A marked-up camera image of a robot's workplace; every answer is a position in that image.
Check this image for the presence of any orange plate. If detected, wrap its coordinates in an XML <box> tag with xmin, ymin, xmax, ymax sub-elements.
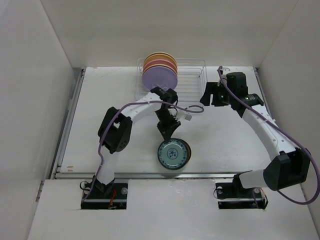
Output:
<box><xmin>143</xmin><ymin>54</ymin><xmax>177</xmax><ymax>66</ymax></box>

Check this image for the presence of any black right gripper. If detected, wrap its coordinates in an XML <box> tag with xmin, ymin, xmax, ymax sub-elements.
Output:
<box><xmin>199</xmin><ymin>81</ymin><xmax>235</xmax><ymax>107</ymax></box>

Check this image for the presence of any beige plate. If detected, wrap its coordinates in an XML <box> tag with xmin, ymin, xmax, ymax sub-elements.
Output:
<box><xmin>145</xmin><ymin>51</ymin><xmax>175</xmax><ymax>59</ymax></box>
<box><xmin>142</xmin><ymin>61</ymin><xmax>178</xmax><ymax>75</ymax></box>

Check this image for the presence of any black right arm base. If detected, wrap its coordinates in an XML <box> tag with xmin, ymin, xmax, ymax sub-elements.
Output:
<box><xmin>213</xmin><ymin>181</ymin><xmax>269</xmax><ymax>210</ymax></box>

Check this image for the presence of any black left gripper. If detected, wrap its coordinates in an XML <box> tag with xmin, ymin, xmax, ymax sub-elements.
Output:
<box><xmin>154</xmin><ymin>109</ymin><xmax>180</xmax><ymax>144</ymax></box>

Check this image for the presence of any white wire dish rack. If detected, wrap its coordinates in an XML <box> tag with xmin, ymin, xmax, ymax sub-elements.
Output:
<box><xmin>134</xmin><ymin>58</ymin><xmax>208</xmax><ymax>108</ymax></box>

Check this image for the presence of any purple plate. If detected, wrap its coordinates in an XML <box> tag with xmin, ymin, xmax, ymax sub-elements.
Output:
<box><xmin>141</xmin><ymin>66</ymin><xmax>178</xmax><ymax>90</ymax></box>

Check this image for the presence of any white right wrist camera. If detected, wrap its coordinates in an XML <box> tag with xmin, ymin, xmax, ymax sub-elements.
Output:
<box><xmin>220</xmin><ymin>67</ymin><xmax>231</xmax><ymax>75</ymax></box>

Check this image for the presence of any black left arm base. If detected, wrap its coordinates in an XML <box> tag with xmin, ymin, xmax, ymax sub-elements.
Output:
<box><xmin>79</xmin><ymin>181</ymin><xmax>129</xmax><ymax>210</ymax></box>

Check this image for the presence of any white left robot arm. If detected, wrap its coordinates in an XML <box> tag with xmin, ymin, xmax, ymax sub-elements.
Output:
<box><xmin>92</xmin><ymin>87</ymin><xmax>181</xmax><ymax>199</ymax></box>

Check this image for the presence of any pink plate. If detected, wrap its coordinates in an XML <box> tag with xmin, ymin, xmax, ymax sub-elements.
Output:
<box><xmin>143</xmin><ymin>59</ymin><xmax>169</xmax><ymax>67</ymax></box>

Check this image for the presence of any yellow patterned plate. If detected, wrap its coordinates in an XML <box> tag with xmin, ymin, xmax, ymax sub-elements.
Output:
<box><xmin>184</xmin><ymin>141</ymin><xmax>192</xmax><ymax>163</ymax></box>

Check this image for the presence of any rear beige plate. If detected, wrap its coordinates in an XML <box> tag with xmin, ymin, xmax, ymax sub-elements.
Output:
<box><xmin>145</xmin><ymin>51</ymin><xmax>175</xmax><ymax>59</ymax></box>

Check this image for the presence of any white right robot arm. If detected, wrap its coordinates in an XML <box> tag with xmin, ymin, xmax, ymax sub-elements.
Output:
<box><xmin>200</xmin><ymin>72</ymin><xmax>310</xmax><ymax>197</ymax></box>

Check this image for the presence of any green blue floral plate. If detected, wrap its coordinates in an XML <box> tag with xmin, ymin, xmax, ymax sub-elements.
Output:
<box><xmin>157</xmin><ymin>138</ymin><xmax>188</xmax><ymax>171</ymax></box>

